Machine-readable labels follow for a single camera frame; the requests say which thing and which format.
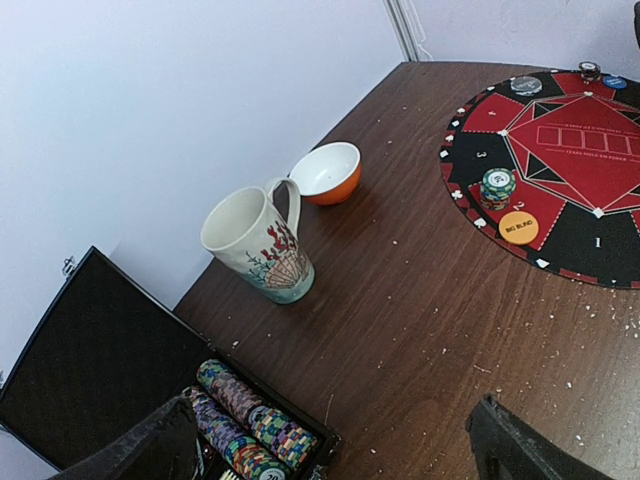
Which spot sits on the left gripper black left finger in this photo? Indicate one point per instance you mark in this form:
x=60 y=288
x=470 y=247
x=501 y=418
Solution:
x=163 y=446

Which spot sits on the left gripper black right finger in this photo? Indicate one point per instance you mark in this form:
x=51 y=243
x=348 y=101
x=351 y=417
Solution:
x=505 y=447

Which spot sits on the orange big blind button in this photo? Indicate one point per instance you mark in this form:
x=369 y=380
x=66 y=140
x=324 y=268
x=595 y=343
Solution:
x=518 y=228

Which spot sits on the stack of poker chips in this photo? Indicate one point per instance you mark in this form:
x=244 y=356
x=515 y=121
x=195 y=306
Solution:
x=589 y=71
x=496 y=188

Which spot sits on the black dealer button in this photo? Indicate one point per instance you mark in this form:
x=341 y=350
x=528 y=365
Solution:
x=526 y=86

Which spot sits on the blue small blind button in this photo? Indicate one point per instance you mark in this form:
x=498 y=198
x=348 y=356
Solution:
x=614 y=82

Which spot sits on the black poker chip case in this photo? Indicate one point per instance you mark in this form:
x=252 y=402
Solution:
x=104 y=357

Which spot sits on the white floral ceramic mug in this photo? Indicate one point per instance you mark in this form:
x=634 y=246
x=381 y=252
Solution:
x=254 y=232

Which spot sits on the red black poker mat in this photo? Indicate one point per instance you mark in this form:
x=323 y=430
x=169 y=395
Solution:
x=574 y=152

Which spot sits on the orange white ceramic bowl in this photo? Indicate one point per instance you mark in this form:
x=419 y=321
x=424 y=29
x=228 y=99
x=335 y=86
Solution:
x=328 y=175

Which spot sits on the right aluminium frame post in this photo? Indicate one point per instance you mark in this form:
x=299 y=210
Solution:
x=409 y=30

